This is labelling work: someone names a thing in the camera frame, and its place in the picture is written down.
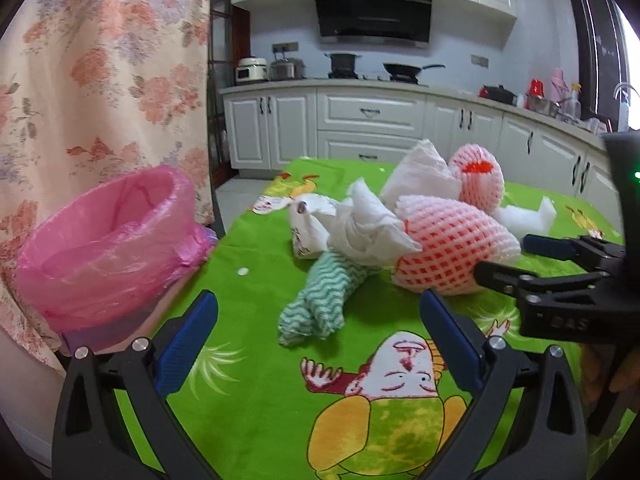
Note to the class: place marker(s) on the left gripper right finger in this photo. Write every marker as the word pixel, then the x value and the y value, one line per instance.
pixel 458 339

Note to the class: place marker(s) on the white plastic bag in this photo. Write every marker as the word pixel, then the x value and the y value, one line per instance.
pixel 421 172

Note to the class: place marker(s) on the long pink foam net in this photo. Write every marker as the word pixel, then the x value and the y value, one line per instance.
pixel 454 237

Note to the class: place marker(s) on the floral curtain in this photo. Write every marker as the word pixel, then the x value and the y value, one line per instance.
pixel 91 89

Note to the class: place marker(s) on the black casserole pot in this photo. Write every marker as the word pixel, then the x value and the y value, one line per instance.
pixel 498 94

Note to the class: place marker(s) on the pink bag trash bin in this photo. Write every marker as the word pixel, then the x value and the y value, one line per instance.
pixel 97 269

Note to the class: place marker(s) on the wooden glass door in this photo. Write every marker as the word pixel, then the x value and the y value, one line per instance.
pixel 228 42

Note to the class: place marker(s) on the black frying pan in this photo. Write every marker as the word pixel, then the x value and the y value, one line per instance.
pixel 408 74

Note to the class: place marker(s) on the green striped cloth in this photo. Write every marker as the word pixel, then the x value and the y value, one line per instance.
pixel 318 309

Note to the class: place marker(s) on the black range hood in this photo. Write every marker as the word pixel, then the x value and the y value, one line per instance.
pixel 396 20

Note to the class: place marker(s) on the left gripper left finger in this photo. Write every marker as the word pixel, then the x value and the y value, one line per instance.
pixel 179 342

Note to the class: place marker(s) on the person's right hand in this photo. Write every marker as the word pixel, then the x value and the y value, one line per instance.
pixel 594 373

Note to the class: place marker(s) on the steel bowl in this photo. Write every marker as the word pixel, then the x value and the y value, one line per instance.
pixel 543 106

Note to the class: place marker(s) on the white L-shaped foam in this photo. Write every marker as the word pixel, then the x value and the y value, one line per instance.
pixel 521 222

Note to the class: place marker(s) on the chrome sink faucet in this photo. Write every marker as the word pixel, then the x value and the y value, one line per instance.
pixel 627 98

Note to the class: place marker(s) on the window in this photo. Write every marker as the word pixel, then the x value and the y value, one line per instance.
pixel 608 53

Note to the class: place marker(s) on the steel pressure cooker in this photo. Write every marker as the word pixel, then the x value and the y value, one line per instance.
pixel 283 69

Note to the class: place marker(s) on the white tissue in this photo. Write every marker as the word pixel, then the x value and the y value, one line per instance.
pixel 360 227

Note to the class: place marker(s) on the round pink foam net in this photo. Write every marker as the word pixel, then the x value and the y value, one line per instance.
pixel 481 177

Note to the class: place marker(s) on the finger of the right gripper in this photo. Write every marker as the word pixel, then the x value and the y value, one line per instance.
pixel 517 282
pixel 584 249

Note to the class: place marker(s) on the paper cup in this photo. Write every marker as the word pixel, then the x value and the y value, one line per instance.
pixel 305 227

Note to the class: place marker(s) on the white rice cooker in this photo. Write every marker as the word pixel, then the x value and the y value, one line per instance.
pixel 251 71

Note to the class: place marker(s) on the white lower cabinets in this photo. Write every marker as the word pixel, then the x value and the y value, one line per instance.
pixel 271 124

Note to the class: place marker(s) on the black stock pot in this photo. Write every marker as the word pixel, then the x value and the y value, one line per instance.
pixel 343 65

